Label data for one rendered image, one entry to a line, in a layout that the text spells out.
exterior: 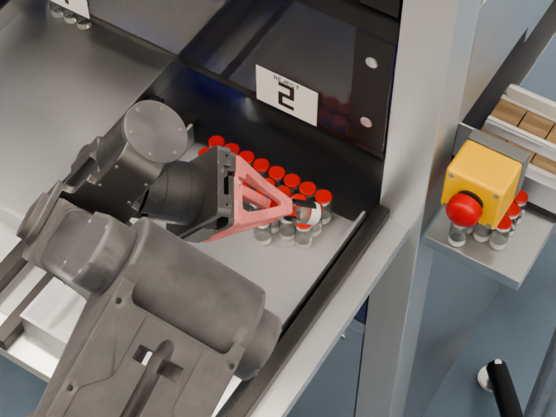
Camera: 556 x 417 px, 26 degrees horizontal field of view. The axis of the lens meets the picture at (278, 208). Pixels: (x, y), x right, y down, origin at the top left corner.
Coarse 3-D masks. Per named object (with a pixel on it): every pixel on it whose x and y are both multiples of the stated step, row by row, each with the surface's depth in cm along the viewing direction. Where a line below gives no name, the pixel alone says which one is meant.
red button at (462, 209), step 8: (456, 200) 135; (464, 200) 135; (472, 200) 135; (448, 208) 136; (456, 208) 135; (464, 208) 135; (472, 208) 135; (480, 208) 136; (448, 216) 137; (456, 216) 136; (464, 216) 135; (472, 216) 135; (480, 216) 136; (464, 224) 136; (472, 224) 136
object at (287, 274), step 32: (192, 128) 155; (160, 224) 149; (352, 224) 145; (224, 256) 147; (256, 256) 147; (288, 256) 147; (320, 256) 147; (64, 288) 144; (288, 288) 144; (32, 320) 137; (64, 320) 141; (288, 320) 138; (224, 416) 134
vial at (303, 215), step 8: (296, 208) 113; (304, 208) 113; (312, 208) 113; (320, 208) 114; (288, 216) 113; (296, 216) 113; (304, 216) 113; (312, 216) 113; (320, 216) 114; (312, 224) 114
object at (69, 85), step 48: (0, 48) 167; (48, 48) 167; (96, 48) 167; (144, 48) 167; (0, 96) 162; (48, 96) 162; (96, 96) 162; (144, 96) 158; (0, 144) 157; (48, 144) 157; (0, 192) 152
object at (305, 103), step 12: (264, 72) 142; (264, 84) 144; (276, 84) 143; (288, 84) 142; (264, 96) 146; (276, 96) 145; (300, 96) 142; (312, 96) 141; (288, 108) 145; (300, 108) 144; (312, 108) 142; (312, 120) 144
